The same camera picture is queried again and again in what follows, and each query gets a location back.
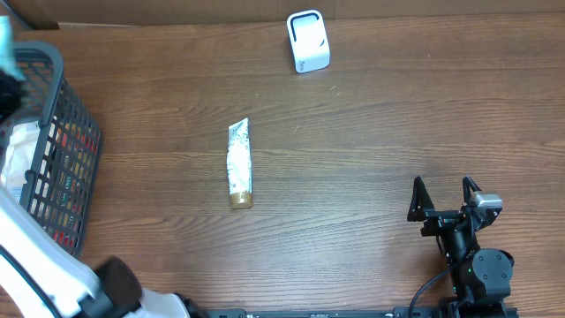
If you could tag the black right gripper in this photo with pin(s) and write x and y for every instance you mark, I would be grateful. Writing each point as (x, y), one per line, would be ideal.
(440, 220)

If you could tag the white Pantene tube gold cap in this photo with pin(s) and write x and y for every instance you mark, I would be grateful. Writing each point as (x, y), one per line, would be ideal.
(239, 165)

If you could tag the clear beige zip pouch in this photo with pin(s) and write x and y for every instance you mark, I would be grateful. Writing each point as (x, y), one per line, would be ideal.
(19, 157)

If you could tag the teal wipes packet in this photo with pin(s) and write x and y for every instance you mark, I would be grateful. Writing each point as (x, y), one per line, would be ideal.
(8, 61)

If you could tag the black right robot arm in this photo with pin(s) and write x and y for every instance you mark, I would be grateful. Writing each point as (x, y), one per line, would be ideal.
(480, 276)

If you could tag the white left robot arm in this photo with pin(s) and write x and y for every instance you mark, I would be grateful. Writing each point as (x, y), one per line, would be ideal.
(45, 281)

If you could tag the white barcode scanner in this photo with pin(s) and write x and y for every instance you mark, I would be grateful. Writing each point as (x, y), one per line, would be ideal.
(308, 41)

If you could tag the red snack package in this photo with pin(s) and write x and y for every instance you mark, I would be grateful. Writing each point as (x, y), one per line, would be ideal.
(73, 171)

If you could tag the dark grey plastic basket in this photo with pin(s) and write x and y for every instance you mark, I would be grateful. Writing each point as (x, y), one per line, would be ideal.
(51, 101)

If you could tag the brown cardboard backdrop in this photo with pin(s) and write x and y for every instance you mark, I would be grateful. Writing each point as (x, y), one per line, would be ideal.
(48, 14)

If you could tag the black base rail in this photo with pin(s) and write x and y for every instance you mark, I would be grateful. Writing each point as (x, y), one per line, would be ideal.
(397, 312)

